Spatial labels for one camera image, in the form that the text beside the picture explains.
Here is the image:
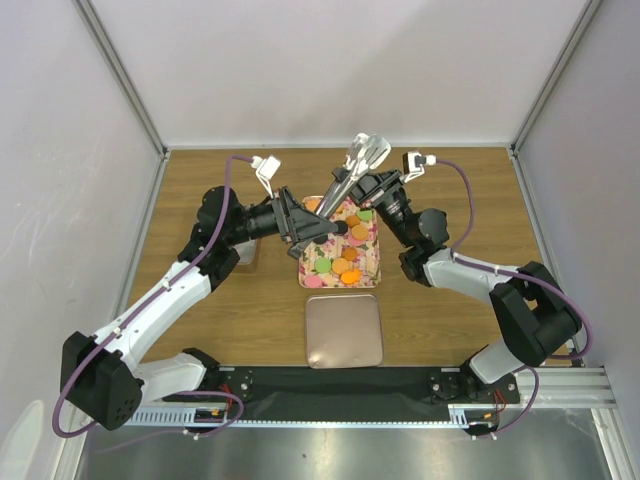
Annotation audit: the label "aluminium frame post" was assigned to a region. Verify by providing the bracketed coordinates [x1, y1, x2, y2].
[71, 0, 170, 160]
[512, 0, 605, 151]

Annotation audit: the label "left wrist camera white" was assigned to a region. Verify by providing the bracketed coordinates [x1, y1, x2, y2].
[251, 155, 281, 198]

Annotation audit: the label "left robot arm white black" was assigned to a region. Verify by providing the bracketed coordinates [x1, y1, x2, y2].
[52, 185, 345, 438]

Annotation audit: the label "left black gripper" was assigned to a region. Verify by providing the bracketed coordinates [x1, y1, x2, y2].
[225, 187, 336, 246]

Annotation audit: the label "metal serving tongs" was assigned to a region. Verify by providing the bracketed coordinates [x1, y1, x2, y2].
[315, 133, 391, 219]

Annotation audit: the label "brown waffle cookie upper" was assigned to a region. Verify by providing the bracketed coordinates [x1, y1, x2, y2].
[346, 215, 360, 227]

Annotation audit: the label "pink cookie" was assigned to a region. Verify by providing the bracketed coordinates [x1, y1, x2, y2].
[348, 235, 365, 247]
[304, 275, 323, 289]

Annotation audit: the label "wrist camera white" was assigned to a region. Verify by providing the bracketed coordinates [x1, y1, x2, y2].
[251, 155, 281, 198]
[400, 151, 437, 184]

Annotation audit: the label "orange cookie right middle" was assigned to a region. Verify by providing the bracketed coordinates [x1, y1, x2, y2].
[350, 224, 369, 241]

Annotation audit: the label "metal cookie tin box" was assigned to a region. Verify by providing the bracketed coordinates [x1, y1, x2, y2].
[234, 240, 260, 269]

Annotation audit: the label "aluminium frame post left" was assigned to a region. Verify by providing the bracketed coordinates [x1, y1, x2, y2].
[71, 0, 170, 160]

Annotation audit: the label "grey cable duct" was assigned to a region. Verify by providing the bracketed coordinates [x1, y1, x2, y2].
[124, 405, 236, 427]
[448, 404, 499, 428]

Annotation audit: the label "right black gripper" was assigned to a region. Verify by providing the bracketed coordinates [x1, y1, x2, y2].
[331, 168, 415, 249]

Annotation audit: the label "orange cookie top left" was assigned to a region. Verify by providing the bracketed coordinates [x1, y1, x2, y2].
[305, 198, 320, 211]

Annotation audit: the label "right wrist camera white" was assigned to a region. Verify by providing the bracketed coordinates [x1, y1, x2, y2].
[400, 151, 437, 184]

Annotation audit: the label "grey cable duct left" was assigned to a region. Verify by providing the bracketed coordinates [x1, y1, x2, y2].
[124, 405, 236, 427]

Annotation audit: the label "brown cookie lower middle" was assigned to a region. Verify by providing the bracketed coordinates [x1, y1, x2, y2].
[342, 247, 358, 262]

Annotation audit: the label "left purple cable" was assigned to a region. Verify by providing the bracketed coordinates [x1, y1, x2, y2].
[52, 155, 261, 439]

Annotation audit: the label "floral rectangular tray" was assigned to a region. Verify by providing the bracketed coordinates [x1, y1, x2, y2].
[298, 198, 381, 289]

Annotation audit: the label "pink cookie bottom left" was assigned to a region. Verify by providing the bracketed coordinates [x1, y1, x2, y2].
[304, 275, 323, 289]

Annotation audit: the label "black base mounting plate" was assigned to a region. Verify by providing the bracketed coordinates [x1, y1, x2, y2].
[199, 365, 519, 422]

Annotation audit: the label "metal tin lid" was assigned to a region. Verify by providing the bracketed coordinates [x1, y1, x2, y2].
[305, 293, 384, 370]

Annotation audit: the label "orange fish cookie bottom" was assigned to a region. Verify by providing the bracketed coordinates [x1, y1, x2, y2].
[340, 269, 361, 285]

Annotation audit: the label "pink cookie middle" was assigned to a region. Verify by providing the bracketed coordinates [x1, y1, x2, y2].
[348, 235, 365, 247]

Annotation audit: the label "green cookie upper right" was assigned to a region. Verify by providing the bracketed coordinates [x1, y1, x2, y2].
[357, 209, 373, 221]

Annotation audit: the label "grey cable duct right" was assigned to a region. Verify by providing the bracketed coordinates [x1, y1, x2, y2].
[448, 404, 499, 428]

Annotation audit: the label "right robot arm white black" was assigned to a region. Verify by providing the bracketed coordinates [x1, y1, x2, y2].
[348, 169, 589, 402]

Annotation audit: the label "orange waffle cookie lower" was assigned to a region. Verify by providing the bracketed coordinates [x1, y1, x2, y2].
[331, 258, 351, 275]

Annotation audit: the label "aluminium frame post right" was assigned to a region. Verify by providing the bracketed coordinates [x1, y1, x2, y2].
[512, 0, 605, 151]

